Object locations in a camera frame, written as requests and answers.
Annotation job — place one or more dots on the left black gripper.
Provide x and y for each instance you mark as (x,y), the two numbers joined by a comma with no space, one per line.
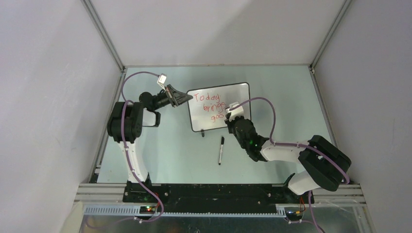
(171,97)

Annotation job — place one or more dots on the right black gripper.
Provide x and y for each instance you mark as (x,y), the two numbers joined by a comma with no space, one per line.
(230,124)

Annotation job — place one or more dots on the white board black frame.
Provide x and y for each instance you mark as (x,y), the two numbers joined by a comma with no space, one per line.
(207,107)

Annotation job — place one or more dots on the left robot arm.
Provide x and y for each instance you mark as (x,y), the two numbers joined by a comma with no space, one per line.
(127,120)

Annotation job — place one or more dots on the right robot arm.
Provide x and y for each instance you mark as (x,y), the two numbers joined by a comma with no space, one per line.
(325,166)

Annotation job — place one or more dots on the black whiteboard marker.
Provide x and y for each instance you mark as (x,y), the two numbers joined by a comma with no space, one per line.
(221,150)

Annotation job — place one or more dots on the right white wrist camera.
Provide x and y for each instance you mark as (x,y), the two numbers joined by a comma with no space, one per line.
(234,110)

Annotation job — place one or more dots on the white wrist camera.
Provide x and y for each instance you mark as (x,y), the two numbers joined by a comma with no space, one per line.
(234,110)
(161,81)

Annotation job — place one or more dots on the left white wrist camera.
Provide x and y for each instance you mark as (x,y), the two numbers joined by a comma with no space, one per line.
(161,81)

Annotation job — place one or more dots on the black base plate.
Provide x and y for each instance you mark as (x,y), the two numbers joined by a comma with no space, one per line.
(215,198)

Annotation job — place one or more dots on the grey cable duct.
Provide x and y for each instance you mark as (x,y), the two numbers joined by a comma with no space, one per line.
(132,210)

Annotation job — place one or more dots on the aluminium frame rail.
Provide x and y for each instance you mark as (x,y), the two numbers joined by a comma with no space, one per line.
(103,33)

